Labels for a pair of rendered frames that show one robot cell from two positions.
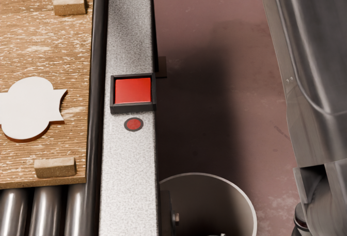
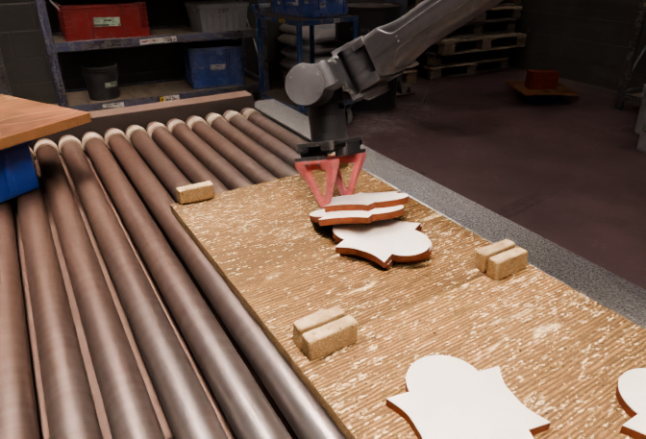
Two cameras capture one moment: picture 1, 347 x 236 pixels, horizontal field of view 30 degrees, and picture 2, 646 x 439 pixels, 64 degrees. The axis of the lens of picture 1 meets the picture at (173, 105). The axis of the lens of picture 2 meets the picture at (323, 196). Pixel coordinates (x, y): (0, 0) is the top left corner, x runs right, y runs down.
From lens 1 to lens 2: 99 cm
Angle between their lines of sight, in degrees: 31
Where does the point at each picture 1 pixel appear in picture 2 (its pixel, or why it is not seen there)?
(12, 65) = (555, 368)
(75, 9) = (518, 263)
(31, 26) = (488, 303)
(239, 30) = not seen: hidden behind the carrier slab
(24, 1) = (426, 275)
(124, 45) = (608, 293)
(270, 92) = not seen: hidden behind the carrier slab
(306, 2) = not seen: outside the picture
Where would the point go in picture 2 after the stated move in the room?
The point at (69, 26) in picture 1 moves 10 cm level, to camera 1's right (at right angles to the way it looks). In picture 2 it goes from (534, 288) to (584, 265)
